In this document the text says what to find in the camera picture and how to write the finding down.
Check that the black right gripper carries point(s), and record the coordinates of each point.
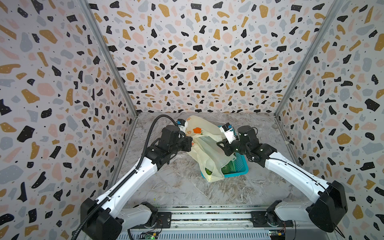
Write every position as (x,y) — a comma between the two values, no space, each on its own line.
(226,147)

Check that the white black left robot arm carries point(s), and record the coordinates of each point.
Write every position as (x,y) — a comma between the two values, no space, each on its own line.
(101,219)

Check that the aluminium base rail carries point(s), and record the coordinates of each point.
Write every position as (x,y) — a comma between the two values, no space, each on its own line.
(224,223)

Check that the green circuit board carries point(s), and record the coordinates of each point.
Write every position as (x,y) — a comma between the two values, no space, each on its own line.
(277,235)
(149,236)

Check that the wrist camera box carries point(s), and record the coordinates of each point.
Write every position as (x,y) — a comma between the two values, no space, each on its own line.
(182,124)
(228,130)

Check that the aluminium corner post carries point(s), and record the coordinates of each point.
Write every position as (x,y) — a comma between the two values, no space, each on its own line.
(331,14)
(84,6)

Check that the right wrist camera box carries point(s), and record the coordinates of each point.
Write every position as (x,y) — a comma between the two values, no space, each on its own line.
(228,130)

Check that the green circuit board left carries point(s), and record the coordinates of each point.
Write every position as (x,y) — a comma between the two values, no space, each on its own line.
(149,236)

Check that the teal plastic basket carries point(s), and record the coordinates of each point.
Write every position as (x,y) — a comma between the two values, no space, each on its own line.
(237,166)

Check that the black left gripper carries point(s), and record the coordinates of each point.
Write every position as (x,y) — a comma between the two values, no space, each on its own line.
(187,140)

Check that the green circuit board right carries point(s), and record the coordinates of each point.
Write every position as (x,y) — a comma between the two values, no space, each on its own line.
(277,235)

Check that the cream plastic bag orange print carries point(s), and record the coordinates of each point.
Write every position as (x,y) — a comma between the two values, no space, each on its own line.
(194,128)

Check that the bright green custard apple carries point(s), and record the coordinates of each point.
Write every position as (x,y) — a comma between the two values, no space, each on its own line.
(208,171)

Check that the aluminium left corner post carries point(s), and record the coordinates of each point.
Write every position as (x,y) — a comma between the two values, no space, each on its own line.
(84,6)

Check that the aluminium right corner post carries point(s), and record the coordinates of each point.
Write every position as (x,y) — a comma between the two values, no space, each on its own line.
(331,14)

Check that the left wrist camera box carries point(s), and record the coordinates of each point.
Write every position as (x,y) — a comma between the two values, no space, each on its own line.
(182,124)

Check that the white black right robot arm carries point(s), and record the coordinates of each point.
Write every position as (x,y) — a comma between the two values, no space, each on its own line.
(326,204)

